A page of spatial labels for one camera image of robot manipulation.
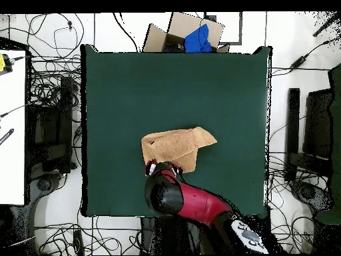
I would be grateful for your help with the grey pedestal leg with foot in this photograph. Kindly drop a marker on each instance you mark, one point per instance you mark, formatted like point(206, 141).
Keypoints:
point(44, 186)
point(309, 193)

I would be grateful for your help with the tan terry towel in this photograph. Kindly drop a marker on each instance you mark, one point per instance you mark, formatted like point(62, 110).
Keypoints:
point(173, 146)

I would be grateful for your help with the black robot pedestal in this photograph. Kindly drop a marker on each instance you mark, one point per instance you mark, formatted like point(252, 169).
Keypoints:
point(170, 237)

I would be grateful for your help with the blue cloth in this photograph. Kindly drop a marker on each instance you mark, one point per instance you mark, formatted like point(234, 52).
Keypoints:
point(198, 40)

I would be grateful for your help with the dark green table cloth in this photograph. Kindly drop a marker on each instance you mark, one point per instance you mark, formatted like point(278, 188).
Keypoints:
point(159, 88)

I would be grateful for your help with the black power adapter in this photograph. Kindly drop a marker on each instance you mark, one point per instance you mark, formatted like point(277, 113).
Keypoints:
point(298, 62)

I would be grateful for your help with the green cloth covered stand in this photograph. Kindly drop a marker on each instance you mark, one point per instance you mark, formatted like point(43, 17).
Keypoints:
point(336, 138)

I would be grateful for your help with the yellow and black device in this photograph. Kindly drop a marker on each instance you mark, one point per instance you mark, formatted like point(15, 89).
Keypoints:
point(3, 63)

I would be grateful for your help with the black equipment case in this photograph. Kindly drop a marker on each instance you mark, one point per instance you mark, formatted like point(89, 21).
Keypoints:
point(50, 125)

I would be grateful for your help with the black panel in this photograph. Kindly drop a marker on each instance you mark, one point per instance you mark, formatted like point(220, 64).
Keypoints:
point(318, 125)

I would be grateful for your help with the black power strip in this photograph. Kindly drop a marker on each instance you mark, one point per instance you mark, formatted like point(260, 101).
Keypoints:
point(78, 242)

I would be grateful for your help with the white side table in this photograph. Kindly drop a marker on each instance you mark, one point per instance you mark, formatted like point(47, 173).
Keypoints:
point(12, 128)

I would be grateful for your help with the black upright bar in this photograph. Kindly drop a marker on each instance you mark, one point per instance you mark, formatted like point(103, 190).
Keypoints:
point(292, 128)

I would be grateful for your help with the black flat strip tool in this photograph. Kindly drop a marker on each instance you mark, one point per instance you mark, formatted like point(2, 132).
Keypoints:
point(6, 136)

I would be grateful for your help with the open cardboard box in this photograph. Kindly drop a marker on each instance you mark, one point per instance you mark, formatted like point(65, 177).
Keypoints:
point(157, 40)

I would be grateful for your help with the dark square frame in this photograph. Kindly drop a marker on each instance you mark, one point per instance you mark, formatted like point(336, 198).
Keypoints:
point(240, 29)

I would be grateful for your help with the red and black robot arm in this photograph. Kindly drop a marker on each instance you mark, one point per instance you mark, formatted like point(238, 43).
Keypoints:
point(197, 200)

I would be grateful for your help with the black rod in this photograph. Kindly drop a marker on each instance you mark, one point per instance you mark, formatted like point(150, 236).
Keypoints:
point(326, 25)

